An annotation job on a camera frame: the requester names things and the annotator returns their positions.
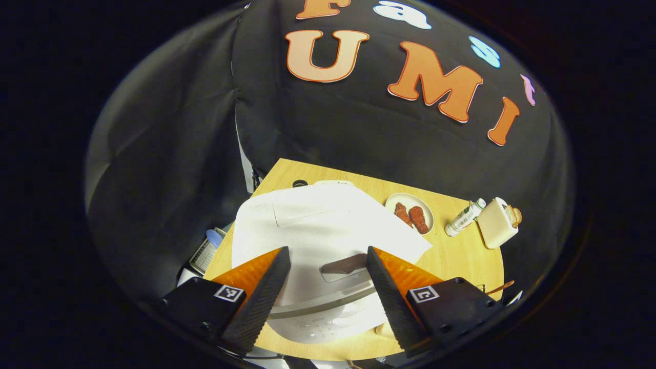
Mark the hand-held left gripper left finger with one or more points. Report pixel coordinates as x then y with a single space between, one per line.
256 312

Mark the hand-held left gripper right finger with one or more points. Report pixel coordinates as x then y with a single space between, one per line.
394 307

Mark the cream rice dish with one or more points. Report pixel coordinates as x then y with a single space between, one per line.
384 330

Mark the white rice cooker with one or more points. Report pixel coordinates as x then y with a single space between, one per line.
318 225

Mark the brown wooden spoon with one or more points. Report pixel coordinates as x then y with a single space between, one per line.
502 287

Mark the grey ribbed device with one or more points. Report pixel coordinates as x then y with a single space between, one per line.
205 256

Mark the white box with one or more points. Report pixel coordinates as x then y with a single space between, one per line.
187 277

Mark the blue cap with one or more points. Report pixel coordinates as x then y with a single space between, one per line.
214 238

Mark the red meat piece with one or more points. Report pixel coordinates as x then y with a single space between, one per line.
419 220
403 215

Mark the white oval plate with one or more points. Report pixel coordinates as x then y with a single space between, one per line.
425 205

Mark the white drink bottle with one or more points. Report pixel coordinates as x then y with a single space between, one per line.
464 219

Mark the white toaster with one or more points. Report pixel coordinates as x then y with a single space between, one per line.
494 225

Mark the black round table grommet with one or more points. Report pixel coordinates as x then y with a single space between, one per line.
300 183

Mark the toasted bread slice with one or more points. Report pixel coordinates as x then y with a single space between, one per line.
514 215

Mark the black backdrop cloth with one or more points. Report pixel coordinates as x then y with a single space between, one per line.
359 138

